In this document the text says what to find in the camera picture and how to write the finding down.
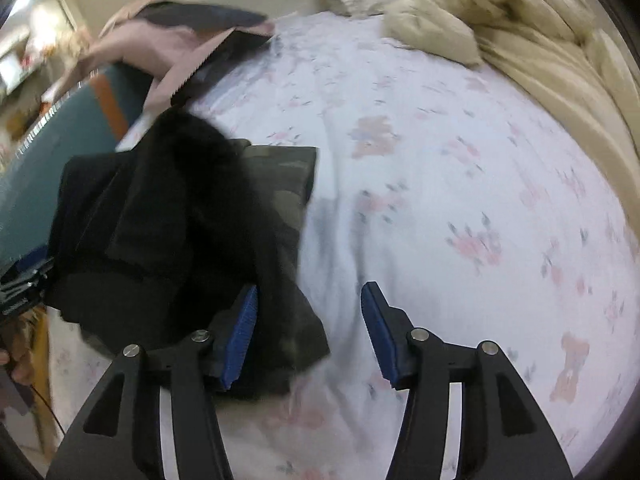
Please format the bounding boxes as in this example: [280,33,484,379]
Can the left hand thumb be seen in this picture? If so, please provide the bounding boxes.
[1,320,35,386]

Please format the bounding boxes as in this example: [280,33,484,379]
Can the cream quilt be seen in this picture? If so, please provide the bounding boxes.
[384,0,639,228]

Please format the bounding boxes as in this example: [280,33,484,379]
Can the black shorts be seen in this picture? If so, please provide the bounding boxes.
[46,107,302,401]

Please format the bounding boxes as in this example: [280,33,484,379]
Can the pink jacket pile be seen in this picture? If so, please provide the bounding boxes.
[54,0,276,113]

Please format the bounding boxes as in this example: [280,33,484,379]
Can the white floral bed sheet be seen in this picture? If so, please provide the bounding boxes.
[46,8,640,480]

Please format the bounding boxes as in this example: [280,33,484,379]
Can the folded camouflage pants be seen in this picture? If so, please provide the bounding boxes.
[242,143,330,375]

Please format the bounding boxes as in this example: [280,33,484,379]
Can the teal sofa chair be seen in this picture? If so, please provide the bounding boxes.
[0,64,152,263]

